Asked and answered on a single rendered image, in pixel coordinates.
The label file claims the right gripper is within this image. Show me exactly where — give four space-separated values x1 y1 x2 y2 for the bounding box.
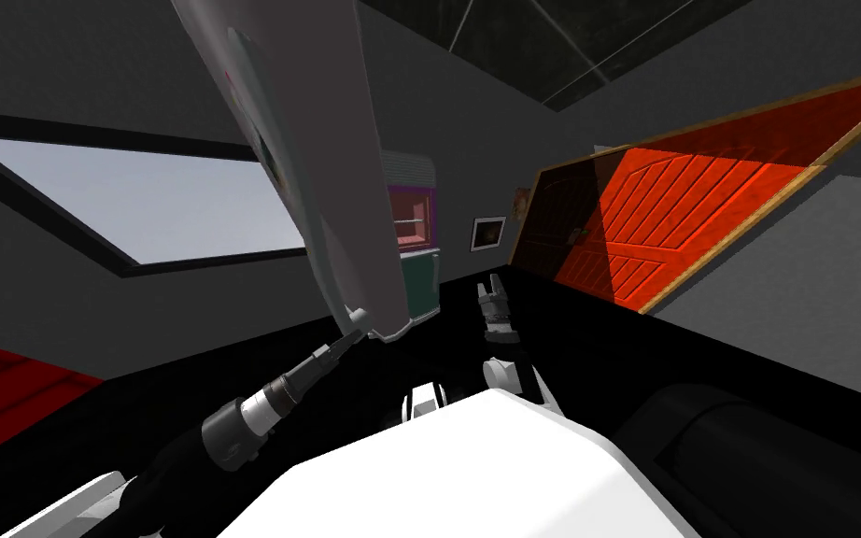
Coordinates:
476 273 521 344

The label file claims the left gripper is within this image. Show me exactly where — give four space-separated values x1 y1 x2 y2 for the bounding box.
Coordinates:
302 329 366 377

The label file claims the orange panelled door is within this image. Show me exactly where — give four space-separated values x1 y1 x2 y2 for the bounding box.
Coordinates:
508 65 861 316

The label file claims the black framed window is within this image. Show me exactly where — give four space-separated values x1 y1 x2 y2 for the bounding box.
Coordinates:
0 110 311 279

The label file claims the green and purple cabinet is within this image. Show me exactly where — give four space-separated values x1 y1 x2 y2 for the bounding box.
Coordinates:
379 149 443 326

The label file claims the red panelled door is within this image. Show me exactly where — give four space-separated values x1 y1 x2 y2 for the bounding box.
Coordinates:
0 334 106 474

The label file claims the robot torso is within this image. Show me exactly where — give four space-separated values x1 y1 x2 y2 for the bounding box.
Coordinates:
215 379 702 538

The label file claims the white framed picture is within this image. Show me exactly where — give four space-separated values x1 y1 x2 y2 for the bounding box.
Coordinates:
470 216 508 253

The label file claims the grey door leaf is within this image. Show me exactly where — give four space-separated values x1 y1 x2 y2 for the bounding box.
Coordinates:
170 0 411 344

